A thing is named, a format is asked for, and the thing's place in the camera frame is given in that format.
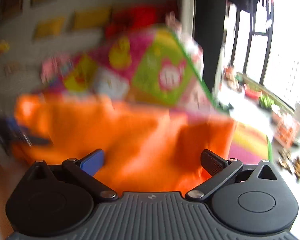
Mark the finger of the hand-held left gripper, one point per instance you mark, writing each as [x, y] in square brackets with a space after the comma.
[37, 140]

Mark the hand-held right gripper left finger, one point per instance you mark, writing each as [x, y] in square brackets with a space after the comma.
[93, 162]

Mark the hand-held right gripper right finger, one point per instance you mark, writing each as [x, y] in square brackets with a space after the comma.
[211, 165]

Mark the orange pumpkin costume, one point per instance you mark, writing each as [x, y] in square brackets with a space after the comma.
[130, 142]

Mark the white covered sofa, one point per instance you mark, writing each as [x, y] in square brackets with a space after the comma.
[12, 80]

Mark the brown toy figure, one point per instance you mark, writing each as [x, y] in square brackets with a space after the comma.
[293, 165]

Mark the orange printed box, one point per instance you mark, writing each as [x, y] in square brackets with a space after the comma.
[287, 131]

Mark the small green plant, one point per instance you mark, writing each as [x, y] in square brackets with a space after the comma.
[266, 101]

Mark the red bowl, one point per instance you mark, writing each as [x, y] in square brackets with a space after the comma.
[253, 91]

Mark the yellow plush toy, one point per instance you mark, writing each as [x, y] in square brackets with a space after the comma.
[1, 47]

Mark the colourful printed play mat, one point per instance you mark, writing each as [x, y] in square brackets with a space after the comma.
[155, 75]

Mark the yellow cushion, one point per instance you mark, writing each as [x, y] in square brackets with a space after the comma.
[91, 18]
[49, 28]

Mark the red garment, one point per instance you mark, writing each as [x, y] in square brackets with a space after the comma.
[135, 20]

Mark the black window frame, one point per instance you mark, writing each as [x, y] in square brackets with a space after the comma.
[251, 55]

